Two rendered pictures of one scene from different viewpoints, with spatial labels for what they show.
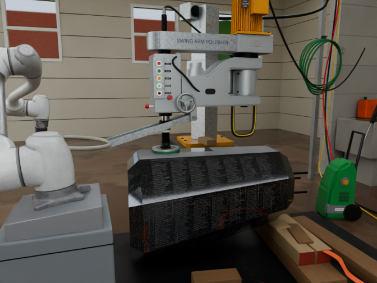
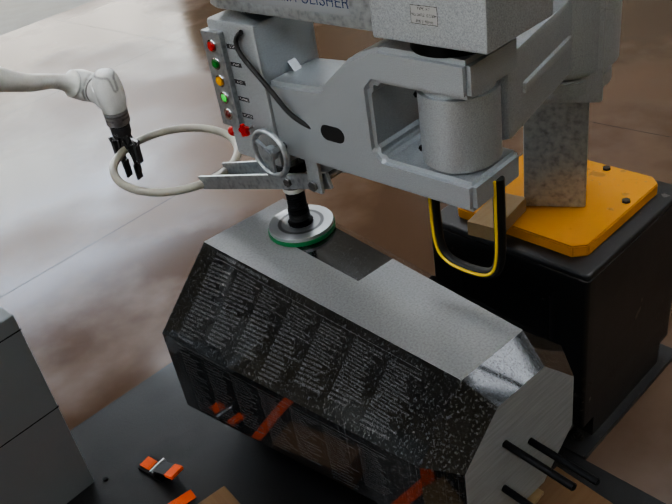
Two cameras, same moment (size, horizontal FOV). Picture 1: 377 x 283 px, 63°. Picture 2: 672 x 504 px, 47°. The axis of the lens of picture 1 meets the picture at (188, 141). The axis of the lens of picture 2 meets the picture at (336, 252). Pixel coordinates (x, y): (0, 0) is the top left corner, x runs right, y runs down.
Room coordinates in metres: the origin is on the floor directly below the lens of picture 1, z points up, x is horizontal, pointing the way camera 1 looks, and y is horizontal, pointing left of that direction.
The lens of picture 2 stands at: (1.55, -1.81, 2.12)
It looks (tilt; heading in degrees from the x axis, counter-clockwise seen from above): 34 degrees down; 66
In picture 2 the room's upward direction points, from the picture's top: 10 degrees counter-clockwise
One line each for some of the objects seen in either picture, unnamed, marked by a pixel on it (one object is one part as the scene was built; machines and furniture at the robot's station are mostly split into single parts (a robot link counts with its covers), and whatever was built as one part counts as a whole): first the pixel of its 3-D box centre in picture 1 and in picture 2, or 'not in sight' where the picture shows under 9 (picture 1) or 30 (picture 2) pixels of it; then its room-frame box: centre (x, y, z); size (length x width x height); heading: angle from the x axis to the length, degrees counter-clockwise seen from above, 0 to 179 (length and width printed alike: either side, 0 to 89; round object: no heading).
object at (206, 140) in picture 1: (207, 140); (497, 215); (2.86, -0.18, 0.81); 0.20 x 0.10 x 0.05; 22
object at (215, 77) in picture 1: (214, 87); (372, 116); (2.44, -0.20, 1.30); 0.74 x 0.23 x 0.49; 107
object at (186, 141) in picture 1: (203, 140); (555, 196); (3.12, -0.16, 0.76); 0.49 x 0.49 x 0.05; 14
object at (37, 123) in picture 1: (41, 123); (117, 117); (2.03, 0.98, 1.07); 0.09 x 0.09 x 0.06
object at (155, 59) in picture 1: (158, 78); (224, 78); (2.21, 0.21, 1.37); 0.08 x 0.03 x 0.28; 107
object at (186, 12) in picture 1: (189, 12); not in sight; (3.09, -0.01, 2.00); 0.20 x 0.18 x 0.15; 14
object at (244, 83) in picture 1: (244, 82); (459, 119); (2.54, -0.45, 1.34); 0.19 x 0.19 x 0.20
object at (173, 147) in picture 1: (165, 147); (301, 223); (2.34, 0.18, 0.84); 0.21 x 0.21 x 0.01
